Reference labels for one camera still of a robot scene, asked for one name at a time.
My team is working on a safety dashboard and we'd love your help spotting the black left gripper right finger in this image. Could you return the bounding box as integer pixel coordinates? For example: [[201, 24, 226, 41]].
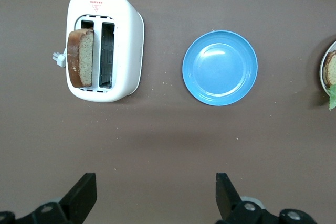
[[215, 173, 320, 224]]

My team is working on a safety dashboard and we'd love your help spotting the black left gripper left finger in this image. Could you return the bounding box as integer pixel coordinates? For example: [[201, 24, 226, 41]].
[[0, 173, 98, 224]]

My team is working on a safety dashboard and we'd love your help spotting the white toaster plug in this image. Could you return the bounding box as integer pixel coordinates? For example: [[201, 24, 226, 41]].
[[51, 48, 68, 68]]

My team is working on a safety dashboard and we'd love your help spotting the dark-crust bread slice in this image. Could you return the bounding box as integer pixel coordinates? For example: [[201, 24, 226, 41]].
[[67, 27, 95, 88]]

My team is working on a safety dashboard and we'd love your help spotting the green lettuce leaf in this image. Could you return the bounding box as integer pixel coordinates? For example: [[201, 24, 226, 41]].
[[328, 84, 336, 111]]

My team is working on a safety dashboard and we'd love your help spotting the light brown bread slice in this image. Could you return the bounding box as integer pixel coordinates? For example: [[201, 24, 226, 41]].
[[323, 50, 336, 86]]

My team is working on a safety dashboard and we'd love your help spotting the white two-slot toaster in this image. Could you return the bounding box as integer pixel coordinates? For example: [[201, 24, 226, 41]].
[[65, 0, 145, 103]]

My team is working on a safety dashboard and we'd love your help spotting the beige plate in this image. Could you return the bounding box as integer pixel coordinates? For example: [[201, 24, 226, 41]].
[[319, 40, 336, 97]]

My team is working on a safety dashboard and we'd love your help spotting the blue plate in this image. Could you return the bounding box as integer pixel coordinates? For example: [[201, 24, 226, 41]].
[[182, 30, 259, 106]]

